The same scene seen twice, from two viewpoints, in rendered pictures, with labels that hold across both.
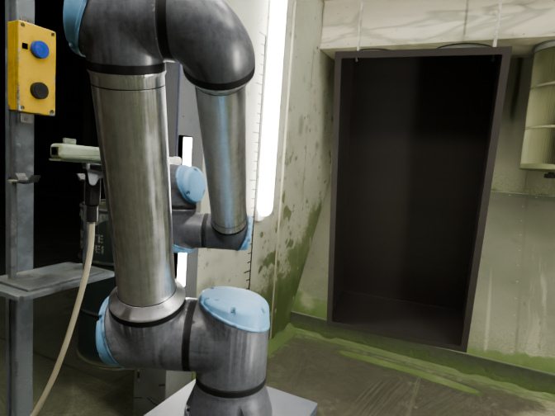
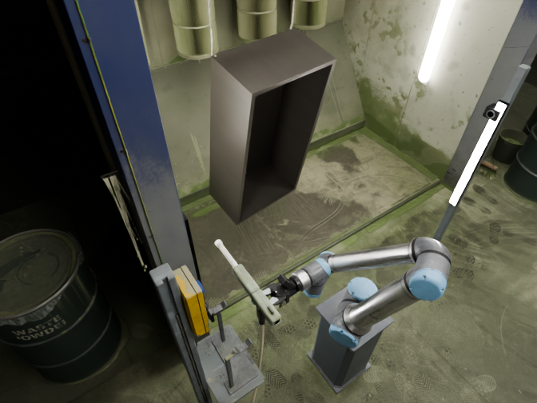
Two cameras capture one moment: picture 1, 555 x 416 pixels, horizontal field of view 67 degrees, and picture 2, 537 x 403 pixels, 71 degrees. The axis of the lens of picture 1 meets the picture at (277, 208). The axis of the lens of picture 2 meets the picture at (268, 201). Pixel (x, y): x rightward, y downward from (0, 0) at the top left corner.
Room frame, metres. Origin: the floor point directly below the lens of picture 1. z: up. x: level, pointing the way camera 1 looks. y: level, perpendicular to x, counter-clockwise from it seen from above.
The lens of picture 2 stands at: (0.77, 1.21, 2.54)
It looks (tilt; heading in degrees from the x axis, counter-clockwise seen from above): 45 degrees down; 300
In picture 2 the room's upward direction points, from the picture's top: 1 degrees clockwise
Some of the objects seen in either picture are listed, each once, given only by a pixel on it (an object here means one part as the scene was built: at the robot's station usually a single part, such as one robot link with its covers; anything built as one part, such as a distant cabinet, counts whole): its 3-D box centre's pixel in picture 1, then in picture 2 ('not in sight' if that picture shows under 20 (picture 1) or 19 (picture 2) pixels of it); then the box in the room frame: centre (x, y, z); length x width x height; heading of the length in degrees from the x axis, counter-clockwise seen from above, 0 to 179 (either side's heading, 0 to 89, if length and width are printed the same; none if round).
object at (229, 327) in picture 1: (229, 333); (359, 297); (0.85, 0.08, 0.83); 0.17 x 0.15 x 0.18; 91
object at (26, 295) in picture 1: (49, 278); (226, 364); (1.27, 0.70, 0.78); 0.31 x 0.23 x 0.01; 154
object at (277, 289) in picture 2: not in sight; (284, 290); (1.13, 0.41, 1.12); 0.12 x 0.08 x 0.09; 65
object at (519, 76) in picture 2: not in sight; (467, 180); (0.54, -1.17, 0.82); 0.05 x 0.05 x 1.64; 64
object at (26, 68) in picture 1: (31, 70); (191, 302); (1.30, 0.78, 1.42); 0.12 x 0.06 x 0.26; 154
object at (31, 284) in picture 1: (54, 226); (227, 345); (1.26, 0.68, 0.95); 0.26 x 0.15 x 0.32; 154
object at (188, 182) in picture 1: (177, 183); (315, 272); (1.06, 0.26, 1.13); 0.12 x 0.09 x 0.10; 65
